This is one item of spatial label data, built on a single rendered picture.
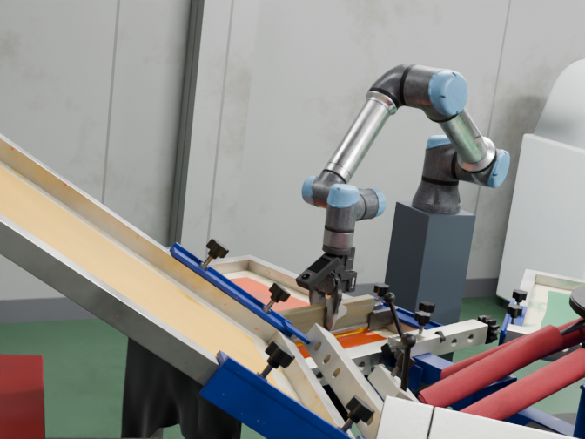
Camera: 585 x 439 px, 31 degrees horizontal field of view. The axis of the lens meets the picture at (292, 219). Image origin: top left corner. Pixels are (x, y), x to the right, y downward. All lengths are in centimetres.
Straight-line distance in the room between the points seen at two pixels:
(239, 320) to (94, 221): 35
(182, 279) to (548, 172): 439
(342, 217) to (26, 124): 285
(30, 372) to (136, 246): 30
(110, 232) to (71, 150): 328
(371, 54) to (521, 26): 106
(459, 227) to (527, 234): 314
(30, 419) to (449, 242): 177
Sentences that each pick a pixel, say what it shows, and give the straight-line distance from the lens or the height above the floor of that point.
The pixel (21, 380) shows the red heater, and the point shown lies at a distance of 193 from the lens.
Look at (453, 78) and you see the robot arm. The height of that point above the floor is 164.
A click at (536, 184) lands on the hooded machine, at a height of 82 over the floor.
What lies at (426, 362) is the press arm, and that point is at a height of 104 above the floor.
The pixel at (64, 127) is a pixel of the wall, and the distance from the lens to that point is 524.
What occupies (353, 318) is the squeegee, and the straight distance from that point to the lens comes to 272.
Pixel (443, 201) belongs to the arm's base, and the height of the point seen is 124.
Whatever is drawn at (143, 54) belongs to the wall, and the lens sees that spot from 531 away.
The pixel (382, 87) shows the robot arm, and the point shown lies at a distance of 285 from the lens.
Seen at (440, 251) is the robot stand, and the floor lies 109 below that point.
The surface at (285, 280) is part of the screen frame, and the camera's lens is 311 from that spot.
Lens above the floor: 186
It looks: 13 degrees down
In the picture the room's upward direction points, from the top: 7 degrees clockwise
